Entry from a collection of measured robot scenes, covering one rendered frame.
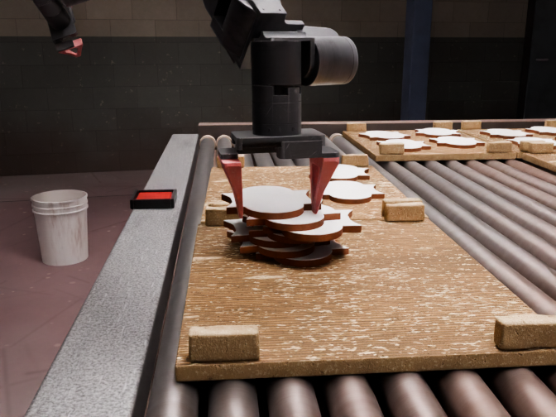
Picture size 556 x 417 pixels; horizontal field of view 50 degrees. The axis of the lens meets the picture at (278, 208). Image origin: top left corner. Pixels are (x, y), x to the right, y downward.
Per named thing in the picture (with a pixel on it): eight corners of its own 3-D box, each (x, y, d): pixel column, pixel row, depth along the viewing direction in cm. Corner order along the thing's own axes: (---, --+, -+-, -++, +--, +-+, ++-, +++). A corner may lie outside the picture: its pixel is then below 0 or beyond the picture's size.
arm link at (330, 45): (220, 43, 75) (240, -17, 69) (295, 43, 81) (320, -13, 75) (260, 110, 70) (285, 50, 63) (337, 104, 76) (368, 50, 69)
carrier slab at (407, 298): (175, 383, 50) (174, 366, 50) (198, 233, 90) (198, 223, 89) (576, 365, 53) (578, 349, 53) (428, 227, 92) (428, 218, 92)
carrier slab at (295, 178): (200, 231, 91) (200, 221, 90) (212, 174, 130) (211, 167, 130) (428, 227, 93) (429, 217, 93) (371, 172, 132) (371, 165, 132)
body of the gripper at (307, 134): (326, 150, 69) (327, 84, 67) (237, 155, 67) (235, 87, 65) (312, 142, 75) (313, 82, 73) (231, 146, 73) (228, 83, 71)
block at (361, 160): (341, 167, 130) (342, 155, 129) (339, 165, 132) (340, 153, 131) (368, 166, 130) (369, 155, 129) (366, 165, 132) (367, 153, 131)
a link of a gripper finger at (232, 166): (286, 222, 70) (285, 141, 67) (225, 226, 69) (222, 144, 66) (275, 208, 76) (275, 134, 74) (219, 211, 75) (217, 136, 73)
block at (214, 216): (204, 227, 88) (204, 208, 87) (205, 223, 89) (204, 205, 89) (246, 226, 88) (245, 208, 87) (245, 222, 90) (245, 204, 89)
